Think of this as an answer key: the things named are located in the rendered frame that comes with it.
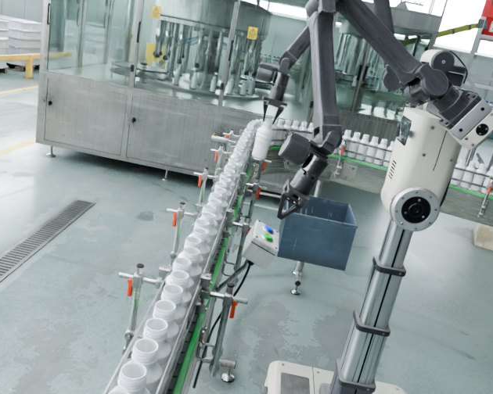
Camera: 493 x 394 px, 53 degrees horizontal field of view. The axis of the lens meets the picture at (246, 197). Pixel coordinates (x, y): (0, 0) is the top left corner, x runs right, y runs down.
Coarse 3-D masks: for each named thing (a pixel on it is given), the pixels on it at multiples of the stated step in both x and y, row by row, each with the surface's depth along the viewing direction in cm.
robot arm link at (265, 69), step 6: (282, 60) 186; (288, 60) 186; (264, 66) 192; (270, 66) 191; (276, 66) 191; (282, 66) 187; (288, 66) 187; (258, 72) 192; (264, 72) 192; (270, 72) 192; (282, 72) 189; (258, 78) 194; (264, 78) 193; (270, 78) 192
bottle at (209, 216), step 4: (204, 216) 130; (208, 216) 133; (212, 216) 133; (208, 220) 130; (212, 220) 131; (212, 224) 131; (212, 228) 131; (208, 232) 130; (212, 232) 131; (216, 232) 132; (212, 236) 131; (212, 240) 132; (212, 244) 132; (212, 256) 136; (208, 264) 134
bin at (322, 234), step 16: (272, 208) 219; (288, 208) 245; (304, 208) 244; (320, 208) 243; (336, 208) 243; (288, 224) 215; (304, 224) 214; (320, 224) 214; (336, 224) 213; (352, 224) 213; (288, 240) 217; (304, 240) 217; (320, 240) 216; (336, 240) 215; (352, 240) 215; (288, 256) 220; (304, 256) 219; (320, 256) 218; (336, 256) 218
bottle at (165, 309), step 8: (160, 304) 87; (168, 304) 88; (160, 312) 85; (168, 312) 85; (168, 320) 85; (168, 328) 86; (176, 328) 87; (168, 336) 85; (176, 336) 87; (168, 376) 89
